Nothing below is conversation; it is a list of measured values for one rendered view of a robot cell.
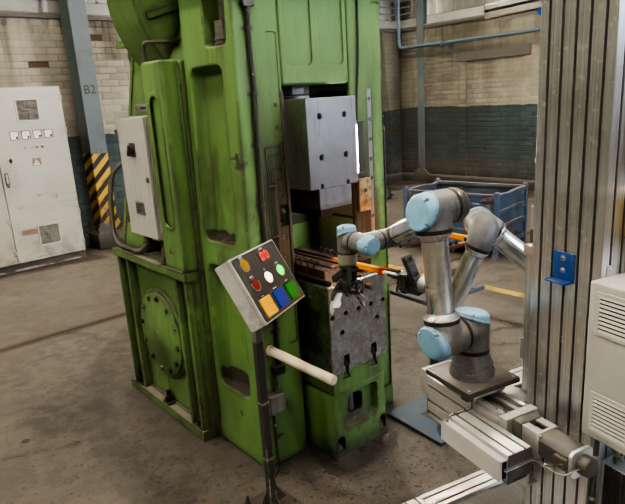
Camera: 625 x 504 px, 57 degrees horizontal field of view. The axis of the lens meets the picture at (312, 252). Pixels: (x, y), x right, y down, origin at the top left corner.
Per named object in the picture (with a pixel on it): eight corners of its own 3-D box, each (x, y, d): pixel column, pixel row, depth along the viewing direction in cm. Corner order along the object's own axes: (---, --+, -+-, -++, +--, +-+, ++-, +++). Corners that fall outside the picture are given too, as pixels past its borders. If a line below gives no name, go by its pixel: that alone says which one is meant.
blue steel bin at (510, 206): (528, 244, 665) (530, 181, 646) (497, 261, 609) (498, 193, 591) (437, 233, 745) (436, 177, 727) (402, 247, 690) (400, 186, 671)
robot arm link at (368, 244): (388, 232, 212) (368, 228, 221) (364, 237, 206) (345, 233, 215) (388, 253, 214) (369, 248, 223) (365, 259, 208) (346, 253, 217)
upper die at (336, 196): (352, 203, 275) (351, 183, 273) (320, 210, 263) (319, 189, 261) (296, 196, 307) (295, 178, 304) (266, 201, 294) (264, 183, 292)
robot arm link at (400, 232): (479, 178, 187) (389, 224, 227) (455, 182, 181) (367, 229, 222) (491, 211, 185) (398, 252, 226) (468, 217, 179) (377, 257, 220)
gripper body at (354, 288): (347, 299, 221) (345, 268, 218) (336, 293, 229) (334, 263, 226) (364, 295, 224) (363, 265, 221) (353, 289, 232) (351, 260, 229)
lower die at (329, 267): (355, 274, 284) (354, 258, 282) (324, 284, 272) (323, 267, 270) (301, 260, 316) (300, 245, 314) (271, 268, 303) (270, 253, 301)
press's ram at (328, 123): (371, 179, 281) (368, 94, 271) (310, 191, 258) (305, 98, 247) (314, 174, 313) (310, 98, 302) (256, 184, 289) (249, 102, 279)
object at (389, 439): (421, 442, 301) (421, 440, 301) (340, 495, 265) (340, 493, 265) (367, 415, 330) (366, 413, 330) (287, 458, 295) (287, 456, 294)
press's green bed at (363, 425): (388, 432, 312) (386, 352, 300) (337, 462, 289) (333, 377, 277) (320, 397, 353) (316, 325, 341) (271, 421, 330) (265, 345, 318)
